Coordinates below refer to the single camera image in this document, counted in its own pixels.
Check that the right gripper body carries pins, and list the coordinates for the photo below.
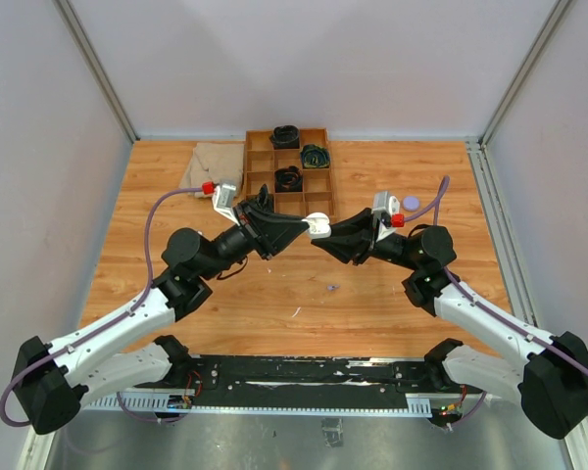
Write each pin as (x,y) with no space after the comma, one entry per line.
(377,236)

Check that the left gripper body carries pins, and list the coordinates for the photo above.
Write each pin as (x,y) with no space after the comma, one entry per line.
(244,213)

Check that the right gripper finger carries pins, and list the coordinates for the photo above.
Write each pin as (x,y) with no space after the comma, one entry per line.
(345,249)
(359,224)

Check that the white earbud case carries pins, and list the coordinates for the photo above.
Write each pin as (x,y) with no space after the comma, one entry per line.
(319,226)

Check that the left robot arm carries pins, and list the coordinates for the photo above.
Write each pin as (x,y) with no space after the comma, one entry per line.
(52,382)

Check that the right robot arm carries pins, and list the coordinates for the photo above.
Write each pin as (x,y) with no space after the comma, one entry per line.
(546,375)

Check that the purple earbud case far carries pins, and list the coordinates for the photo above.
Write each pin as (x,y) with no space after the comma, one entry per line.
(411,203)

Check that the dark floral folded tie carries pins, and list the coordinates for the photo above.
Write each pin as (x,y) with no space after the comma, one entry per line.
(263,200)

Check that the black orange rolled tie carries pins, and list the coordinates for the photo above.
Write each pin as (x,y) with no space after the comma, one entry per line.
(288,179)

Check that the wooden compartment tray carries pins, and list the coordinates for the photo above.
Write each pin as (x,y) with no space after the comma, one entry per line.
(261,160)

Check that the beige folded cloth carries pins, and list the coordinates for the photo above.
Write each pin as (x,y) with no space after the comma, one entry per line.
(216,162)

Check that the blue yellow rolled tie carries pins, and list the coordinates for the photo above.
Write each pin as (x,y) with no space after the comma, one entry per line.
(314,156)

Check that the black rolled tie top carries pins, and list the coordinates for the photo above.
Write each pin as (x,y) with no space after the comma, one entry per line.
(286,137)

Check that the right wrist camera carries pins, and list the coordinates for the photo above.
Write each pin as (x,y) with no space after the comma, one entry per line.
(384,207)

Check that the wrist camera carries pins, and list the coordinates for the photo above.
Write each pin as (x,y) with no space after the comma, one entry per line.
(222,200)
(384,207)

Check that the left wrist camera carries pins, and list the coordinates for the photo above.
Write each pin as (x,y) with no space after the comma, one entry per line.
(222,200)

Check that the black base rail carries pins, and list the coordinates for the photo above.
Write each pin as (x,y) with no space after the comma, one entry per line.
(291,383)

